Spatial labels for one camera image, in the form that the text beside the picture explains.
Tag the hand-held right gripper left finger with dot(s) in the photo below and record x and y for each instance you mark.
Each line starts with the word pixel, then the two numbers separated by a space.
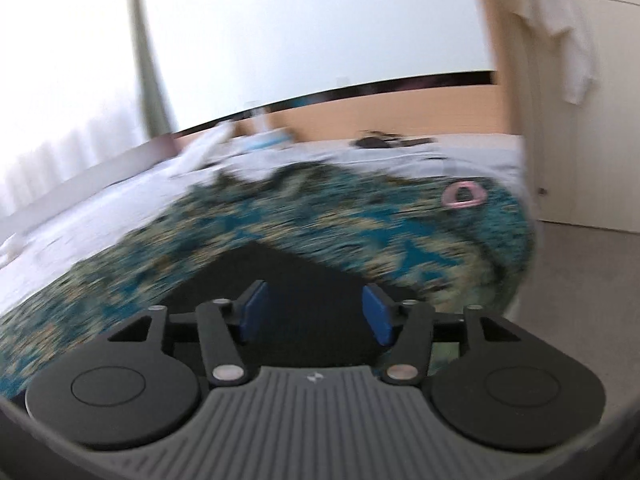
pixel 252 310

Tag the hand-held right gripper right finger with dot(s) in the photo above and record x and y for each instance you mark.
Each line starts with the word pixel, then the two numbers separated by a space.
pixel 376 310

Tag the teal patterned blanket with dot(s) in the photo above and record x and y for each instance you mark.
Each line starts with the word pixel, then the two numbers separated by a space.
pixel 325 210

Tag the white crumpled cloth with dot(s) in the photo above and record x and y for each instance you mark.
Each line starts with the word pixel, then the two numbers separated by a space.
pixel 202 150

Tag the black items on bed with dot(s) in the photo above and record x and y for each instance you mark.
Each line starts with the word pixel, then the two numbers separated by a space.
pixel 390 140

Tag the light blue box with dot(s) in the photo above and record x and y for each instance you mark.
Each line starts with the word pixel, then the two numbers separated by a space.
pixel 270 139

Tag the bed with white sheet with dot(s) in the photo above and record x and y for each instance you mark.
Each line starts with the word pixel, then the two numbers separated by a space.
pixel 100 195

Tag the wooden headboard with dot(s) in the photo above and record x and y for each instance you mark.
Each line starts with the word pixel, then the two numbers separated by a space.
pixel 400 110

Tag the white window ledge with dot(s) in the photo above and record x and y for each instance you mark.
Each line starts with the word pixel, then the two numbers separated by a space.
pixel 75 175

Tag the green curtain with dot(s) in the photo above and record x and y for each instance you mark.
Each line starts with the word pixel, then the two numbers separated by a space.
pixel 152 75

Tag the cream wardrobe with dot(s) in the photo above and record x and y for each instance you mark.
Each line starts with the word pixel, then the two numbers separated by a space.
pixel 595 160

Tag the sheer white curtain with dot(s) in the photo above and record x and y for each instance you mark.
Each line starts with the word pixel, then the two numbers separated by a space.
pixel 60 85

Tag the white hanging garment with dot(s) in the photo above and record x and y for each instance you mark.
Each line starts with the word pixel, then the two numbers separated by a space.
pixel 555 5

